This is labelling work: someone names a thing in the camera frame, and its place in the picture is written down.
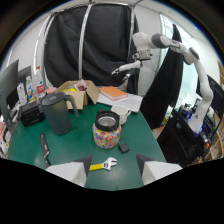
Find gray plastic pitcher bin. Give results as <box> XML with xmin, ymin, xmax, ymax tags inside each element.
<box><xmin>38</xmin><ymin>91</ymin><xmax>80</xmax><ymax>136</ymax></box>

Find black chair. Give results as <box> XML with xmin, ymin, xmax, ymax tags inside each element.
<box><xmin>157</xmin><ymin>108</ymin><xmax>205</xmax><ymax>168</ymax></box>

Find small black box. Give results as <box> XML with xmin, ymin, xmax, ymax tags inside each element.
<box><xmin>118</xmin><ymin>141</ymin><xmax>131</xmax><ymax>154</ymax></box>

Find colorful floral jar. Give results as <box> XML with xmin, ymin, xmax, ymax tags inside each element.
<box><xmin>92</xmin><ymin>110</ymin><xmax>122</xmax><ymax>150</ymax></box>

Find white ceramic mug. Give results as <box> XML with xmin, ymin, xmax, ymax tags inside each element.
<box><xmin>110</xmin><ymin>104</ymin><xmax>132</xmax><ymax>126</ymax></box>

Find black electronic box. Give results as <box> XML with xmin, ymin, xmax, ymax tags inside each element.
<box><xmin>19</xmin><ymin>99</ymin><xmax>46</xmax><ymax>128</ymax></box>

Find white paper sheet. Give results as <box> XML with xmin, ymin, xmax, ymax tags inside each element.
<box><xmin>96</xmin><ymin>92</ymin><xmax>144</xmax><ymax>114</ymax></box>

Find open cardboard box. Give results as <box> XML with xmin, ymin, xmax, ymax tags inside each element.
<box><xmin>55</xmin><ymin>79</ymin><xmax>100</xmax><ymax>110</ymax></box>

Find black cloth drape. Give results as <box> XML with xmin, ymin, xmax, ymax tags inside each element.
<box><xmin>139</xmin><ymin>23</ymin><xmax>185</xmax><ymax>130</ymax></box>

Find orange book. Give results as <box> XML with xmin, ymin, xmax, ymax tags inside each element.
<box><xmin>98</xmin><ymin>86</ymin><xmax>129</xmax><ymax>102</ymax></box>

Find white spray bottle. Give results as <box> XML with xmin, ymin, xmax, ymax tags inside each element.
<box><xmin>16</xmin><ymin>82</ymin><xmax>28</xmax><ymax>107</ymax></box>

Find white bottle with blue label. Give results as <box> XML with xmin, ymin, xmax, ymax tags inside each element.
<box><xmin>25</xmin><ymin>75</ymin><xmax>37</xmax><ymax>103</ymax></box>

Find white bottle red label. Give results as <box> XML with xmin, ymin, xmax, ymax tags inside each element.
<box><xmin>34</xmin><ymin>65</ymin><xmax>46</xmax><ymax>98</ymax></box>

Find black computer monitor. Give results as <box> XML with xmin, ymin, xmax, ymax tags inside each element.
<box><xmin>0</xmin><ymin>59</ymin><xmax>20</xmax><ymax>134</ymax></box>

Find black curtain backdrop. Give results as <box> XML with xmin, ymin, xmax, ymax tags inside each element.
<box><xmin>43</xmin><ymin>3</ymin><xmax>140</xmax><ymax>95</ymax></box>

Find yellow handled adjustable wrench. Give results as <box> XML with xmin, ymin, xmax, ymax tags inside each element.
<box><xmin>88</xmin><ymin>156</ymin><xmax>118</xmax><ymax>173</ymax></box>

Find metal frame pole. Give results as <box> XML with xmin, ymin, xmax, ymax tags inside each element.
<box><xmin>77</xmin><ymin>2</ymin><xmax>93</xmax><ymax>81</ymax></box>

